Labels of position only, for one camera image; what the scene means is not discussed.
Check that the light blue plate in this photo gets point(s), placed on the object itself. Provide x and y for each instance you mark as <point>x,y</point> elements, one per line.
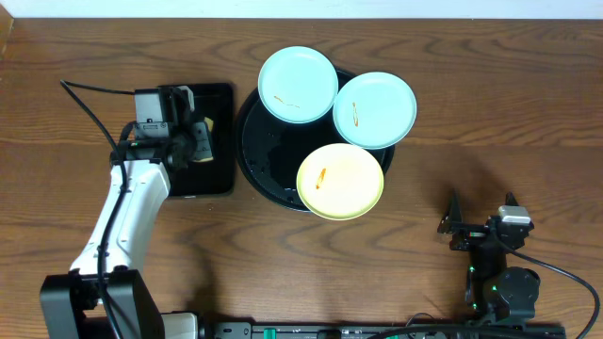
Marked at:
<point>375,110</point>
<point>297,84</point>

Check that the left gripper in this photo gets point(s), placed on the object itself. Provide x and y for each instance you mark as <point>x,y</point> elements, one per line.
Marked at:
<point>199,139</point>

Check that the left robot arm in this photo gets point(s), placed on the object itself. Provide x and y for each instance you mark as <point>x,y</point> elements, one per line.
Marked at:
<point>103,295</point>

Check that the yellow plate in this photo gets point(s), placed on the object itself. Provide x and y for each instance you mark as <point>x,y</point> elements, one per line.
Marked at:
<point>340,181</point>

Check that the black round tray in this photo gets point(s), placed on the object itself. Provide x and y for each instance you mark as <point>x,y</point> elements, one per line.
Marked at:
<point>270,151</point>

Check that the black rectangular tray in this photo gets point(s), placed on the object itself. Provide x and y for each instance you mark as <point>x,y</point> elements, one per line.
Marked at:
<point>212,169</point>

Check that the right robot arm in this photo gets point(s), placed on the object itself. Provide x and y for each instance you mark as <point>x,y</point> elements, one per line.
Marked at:
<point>501,295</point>

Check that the green yellow sponge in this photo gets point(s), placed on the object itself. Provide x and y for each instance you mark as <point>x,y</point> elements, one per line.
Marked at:
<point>207,136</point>

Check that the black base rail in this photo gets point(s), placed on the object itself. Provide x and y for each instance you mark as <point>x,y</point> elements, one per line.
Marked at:
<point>377,331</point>

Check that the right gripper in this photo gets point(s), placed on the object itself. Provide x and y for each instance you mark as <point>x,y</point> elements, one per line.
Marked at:
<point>470,234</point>

